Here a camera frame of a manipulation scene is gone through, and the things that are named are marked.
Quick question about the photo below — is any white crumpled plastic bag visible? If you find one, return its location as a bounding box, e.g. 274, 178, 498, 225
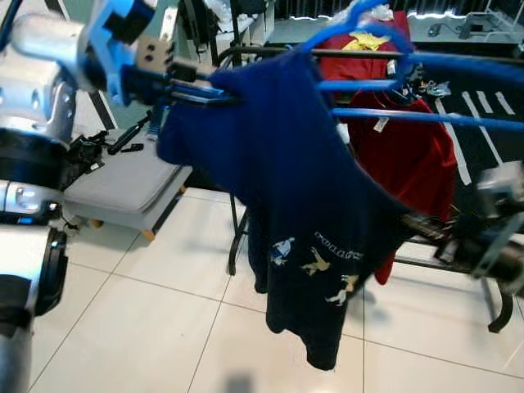
327, 0, 395, 24

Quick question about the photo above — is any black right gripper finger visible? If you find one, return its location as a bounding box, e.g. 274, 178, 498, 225
401, 215, 455, 242

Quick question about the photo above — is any blue plastic clothes hanger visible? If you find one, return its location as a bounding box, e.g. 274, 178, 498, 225
299, 0, 524, 133

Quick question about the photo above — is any black strap bundle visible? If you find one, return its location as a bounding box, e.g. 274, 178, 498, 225
65, 115, 165, 191

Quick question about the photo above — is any grey cushioned ottoman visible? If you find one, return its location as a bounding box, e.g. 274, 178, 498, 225
64, 131, 195, 242

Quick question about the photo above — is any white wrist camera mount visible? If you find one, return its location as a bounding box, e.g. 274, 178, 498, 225
84, 0, 158, 106
475, 162, 524, 275

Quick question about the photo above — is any black metal clothes rack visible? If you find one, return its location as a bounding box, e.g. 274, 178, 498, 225
215, 45, 524, 334

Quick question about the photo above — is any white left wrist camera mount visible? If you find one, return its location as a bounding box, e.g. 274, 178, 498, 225
84, 0, 158, 106

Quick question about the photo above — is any dark grey backpack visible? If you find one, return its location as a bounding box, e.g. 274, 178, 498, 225
174, 0, 215, 52

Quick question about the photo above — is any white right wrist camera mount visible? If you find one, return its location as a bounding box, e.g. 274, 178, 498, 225
475, 162, 524, 275

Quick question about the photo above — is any red t-shirt white tag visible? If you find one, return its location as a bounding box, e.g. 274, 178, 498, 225
332, 86, 459, 286

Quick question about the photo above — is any navy t-shirt gold print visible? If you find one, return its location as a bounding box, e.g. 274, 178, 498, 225
156, 51, 416, 371

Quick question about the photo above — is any red shirt yellow print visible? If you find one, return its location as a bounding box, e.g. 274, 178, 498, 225
315, 10, 414, 83

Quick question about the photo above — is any white cubby shelf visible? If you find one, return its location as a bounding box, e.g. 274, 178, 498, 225
209, 0, 275, 50

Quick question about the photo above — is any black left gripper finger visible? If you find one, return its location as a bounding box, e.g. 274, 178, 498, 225
172, 65, 224, 85
174, 84, 240, 105

